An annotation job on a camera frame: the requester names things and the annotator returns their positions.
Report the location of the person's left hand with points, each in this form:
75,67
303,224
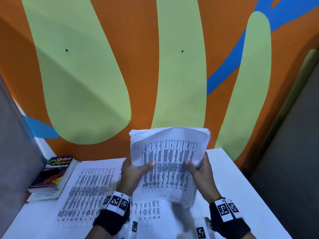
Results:
128,176

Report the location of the person's right hand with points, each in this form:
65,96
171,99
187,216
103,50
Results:
204,179

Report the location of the person's right thumb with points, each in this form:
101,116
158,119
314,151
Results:
191,165

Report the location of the person's left thumb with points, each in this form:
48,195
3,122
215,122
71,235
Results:
146,165

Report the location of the stack of printed paper sheets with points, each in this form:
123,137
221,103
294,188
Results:
169,149

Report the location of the person's left forearm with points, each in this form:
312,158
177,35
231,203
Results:
97,233

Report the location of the person's right forearm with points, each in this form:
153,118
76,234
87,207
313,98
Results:
249,235

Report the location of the printed table paper sheet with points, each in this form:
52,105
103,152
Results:
148,212
87,194

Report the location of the black paperback book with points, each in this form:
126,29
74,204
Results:
53,174

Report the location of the grey partition panel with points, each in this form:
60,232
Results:
17,151
291,156

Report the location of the white paperback book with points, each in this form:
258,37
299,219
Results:
47,195

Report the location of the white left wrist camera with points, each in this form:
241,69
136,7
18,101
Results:
133,227

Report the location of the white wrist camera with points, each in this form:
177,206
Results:
133,227
202,230

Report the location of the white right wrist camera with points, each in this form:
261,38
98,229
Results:
202,230

